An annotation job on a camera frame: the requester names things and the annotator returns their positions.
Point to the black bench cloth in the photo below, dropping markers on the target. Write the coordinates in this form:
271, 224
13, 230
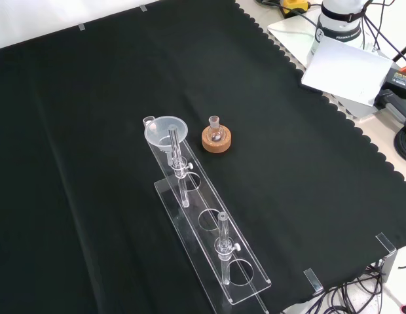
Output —
91, 163

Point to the clear acrylic funnel stand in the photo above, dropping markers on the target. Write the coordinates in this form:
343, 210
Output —
221, 229

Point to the clear cloth clamp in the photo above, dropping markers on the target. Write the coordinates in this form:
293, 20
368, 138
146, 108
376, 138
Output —
386, 243
312, 279

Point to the black tripod leg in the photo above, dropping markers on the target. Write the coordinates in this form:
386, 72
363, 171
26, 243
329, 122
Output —
402, 52

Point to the small glass round-bottom flask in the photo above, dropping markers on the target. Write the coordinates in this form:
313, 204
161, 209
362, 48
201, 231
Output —
215, 131

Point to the black and orange power adapter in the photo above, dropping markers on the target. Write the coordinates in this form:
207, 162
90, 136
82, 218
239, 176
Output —
397, 80

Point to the yellow stop button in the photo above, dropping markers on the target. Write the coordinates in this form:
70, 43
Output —
296, 4

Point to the translucent plastic funnel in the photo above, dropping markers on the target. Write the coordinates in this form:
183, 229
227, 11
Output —
157, 131

